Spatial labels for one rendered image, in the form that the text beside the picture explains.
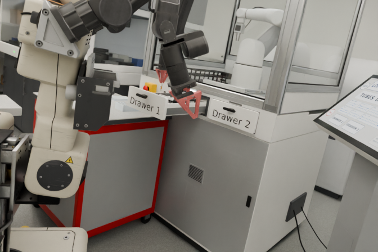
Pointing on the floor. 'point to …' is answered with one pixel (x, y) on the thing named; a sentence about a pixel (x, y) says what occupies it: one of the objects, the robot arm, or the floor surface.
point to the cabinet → (234, 185)
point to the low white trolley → (115, 174)
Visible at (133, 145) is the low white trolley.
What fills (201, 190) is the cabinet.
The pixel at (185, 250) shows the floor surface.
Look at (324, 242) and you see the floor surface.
